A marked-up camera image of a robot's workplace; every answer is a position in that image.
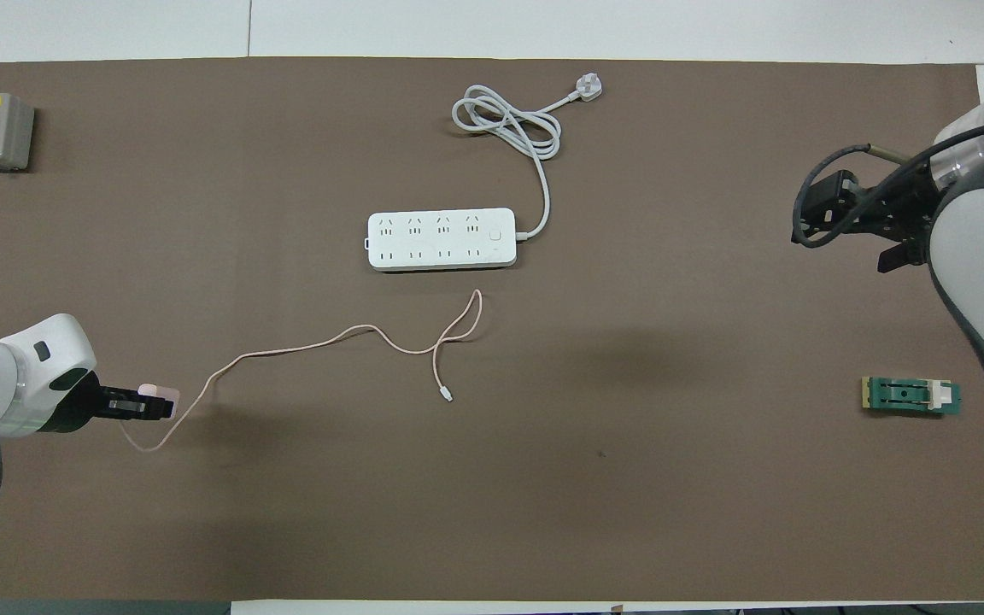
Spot green knife switch yellow base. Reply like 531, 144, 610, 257
862, 376, 963, 419

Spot brown table mat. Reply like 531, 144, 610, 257
0, 56, 984, 603

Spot pink charging cable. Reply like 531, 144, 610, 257
120, 289, 484, 453

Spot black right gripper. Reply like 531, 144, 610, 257
793, 167, 946, 275

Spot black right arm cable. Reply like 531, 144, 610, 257
791, 115, 984, 249

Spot white power strip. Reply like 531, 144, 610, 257
366, 208, 518, 272

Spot white power cord with plug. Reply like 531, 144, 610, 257
452, 73, 604, 242

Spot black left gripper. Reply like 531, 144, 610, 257
52, 369, 176, 433

